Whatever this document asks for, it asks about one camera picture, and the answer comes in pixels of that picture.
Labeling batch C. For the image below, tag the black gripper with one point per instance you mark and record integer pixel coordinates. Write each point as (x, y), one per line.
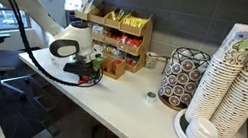
(95, 69)

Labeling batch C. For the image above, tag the yellow green packets pile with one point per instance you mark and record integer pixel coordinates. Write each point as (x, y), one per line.
(119, 14)

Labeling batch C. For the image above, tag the dark lower cabinet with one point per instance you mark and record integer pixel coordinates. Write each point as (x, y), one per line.
(76, 128)

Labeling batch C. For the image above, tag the dark red tea sachets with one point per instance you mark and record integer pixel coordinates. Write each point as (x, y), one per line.
(116, 66)

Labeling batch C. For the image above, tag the mixed colour packets pile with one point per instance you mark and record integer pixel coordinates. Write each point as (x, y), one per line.
(116, 51)

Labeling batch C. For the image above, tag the wide wooden tiered organizer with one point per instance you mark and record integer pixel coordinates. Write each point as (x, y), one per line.
(134, 30)

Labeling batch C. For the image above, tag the green tea sachets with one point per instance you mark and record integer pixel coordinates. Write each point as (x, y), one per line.
(99, 61)

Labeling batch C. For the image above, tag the red packets pile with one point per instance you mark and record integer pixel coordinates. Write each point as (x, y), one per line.
(112, 36)
(132, 41)
(131, 61)

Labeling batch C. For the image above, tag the narrow wooden tiered organizer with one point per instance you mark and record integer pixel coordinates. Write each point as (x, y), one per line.
(80, 15)

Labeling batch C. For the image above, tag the white packets pile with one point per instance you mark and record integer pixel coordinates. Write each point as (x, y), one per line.
(97, 29)

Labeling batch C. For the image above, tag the white cup lids stack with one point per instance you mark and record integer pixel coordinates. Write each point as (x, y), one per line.
(202, 132)

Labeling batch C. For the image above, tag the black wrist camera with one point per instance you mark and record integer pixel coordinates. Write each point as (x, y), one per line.
(75, 68)

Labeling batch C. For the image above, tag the wrapped straws bundle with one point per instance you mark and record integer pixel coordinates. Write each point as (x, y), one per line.
(88, 4)

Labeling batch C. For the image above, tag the wooden divided sachet tray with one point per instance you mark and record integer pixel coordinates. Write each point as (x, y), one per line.
(114, 74)

